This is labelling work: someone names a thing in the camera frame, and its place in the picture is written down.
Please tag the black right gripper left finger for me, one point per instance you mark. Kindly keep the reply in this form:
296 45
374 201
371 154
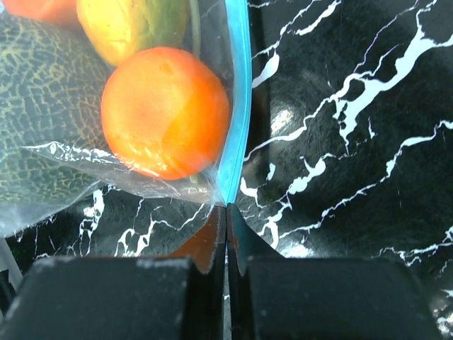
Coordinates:
173 296

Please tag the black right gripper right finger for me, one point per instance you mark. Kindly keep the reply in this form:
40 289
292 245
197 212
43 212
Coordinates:
275 297

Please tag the clear blue-zip food bag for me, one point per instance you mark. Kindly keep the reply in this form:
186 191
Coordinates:
218 35

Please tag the orange fake tomato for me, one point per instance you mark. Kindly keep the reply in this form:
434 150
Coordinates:
165 114

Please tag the green netted fake melon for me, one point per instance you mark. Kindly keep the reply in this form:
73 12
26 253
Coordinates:
51 86

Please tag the yellow fake lemon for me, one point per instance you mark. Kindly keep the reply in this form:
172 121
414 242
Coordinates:
119 29

